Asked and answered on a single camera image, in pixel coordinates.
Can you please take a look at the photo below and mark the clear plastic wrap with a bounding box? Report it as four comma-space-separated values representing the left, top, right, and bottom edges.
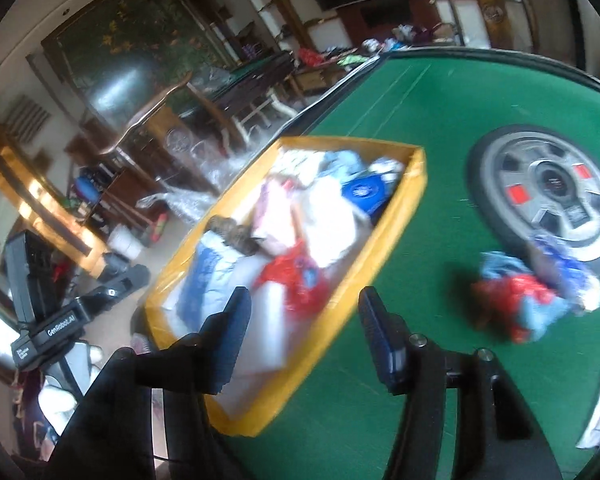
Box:
137, 125, 281, 223

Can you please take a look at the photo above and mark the blue round packet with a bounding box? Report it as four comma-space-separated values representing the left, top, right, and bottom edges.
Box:
340, 172, 388, 216

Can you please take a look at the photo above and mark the white plastic bag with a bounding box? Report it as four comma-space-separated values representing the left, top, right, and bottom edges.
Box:
290, 180, 373, 271

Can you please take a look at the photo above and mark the light blue cloth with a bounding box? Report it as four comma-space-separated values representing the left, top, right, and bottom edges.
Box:
322, 150, 368, 176

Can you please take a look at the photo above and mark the colourful clutter pile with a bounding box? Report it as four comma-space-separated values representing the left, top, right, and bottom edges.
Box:
300, 22, 436, 68

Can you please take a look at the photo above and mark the red plastic bag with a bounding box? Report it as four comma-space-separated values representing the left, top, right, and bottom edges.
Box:
252, 240, 333, 313

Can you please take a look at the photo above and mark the round table control panel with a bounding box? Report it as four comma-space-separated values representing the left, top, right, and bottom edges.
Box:
466, 124, 600, 278

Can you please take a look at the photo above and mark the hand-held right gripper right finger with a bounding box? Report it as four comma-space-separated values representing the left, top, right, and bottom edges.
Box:
357, 285, 563, 480

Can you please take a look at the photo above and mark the carved wooden chair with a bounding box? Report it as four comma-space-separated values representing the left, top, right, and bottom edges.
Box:
430, 0, 536, 53
100, 72, 246, 171

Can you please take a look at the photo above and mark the blue white flat packet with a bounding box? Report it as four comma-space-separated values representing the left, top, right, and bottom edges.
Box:
177, 242, 241, 321

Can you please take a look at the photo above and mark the blue white bag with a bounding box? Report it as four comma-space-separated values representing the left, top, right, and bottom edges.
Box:
527, 232, 600, 316

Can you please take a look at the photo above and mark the pink tissue packet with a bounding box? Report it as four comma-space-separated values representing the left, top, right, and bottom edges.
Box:
250, 175, 306, 256

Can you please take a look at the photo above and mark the yellow cardboard box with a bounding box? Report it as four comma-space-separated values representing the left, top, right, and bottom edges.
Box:
144, 135, 427, 438

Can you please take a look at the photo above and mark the white bucket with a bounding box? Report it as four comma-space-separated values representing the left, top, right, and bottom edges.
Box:
107, 225, 143, 261

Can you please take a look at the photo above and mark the dark side table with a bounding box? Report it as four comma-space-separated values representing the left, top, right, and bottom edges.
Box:
180, 50, 306, 131

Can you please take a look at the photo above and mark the dark framed painting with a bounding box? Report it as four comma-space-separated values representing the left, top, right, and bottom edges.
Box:
40, 0, 236, 126

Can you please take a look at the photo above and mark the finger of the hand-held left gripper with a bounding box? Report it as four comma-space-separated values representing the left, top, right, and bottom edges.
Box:
75, 264, 151, 321

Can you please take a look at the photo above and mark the white plastic packet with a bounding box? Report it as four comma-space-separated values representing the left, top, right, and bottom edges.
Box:
230, 280, 306, 376

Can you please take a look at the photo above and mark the white towel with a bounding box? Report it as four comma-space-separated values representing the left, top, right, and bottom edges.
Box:
275, 147, 331, 186

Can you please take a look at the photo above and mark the red light blue bag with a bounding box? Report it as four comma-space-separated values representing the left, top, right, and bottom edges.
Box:
470, 252, 573, 346

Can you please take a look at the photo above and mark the wooden framed mirror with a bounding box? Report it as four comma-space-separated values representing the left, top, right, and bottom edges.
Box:
0, 125, 108, 281

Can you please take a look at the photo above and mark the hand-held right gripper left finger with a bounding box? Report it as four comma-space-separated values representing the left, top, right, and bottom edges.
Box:
45, 285, 253, 480

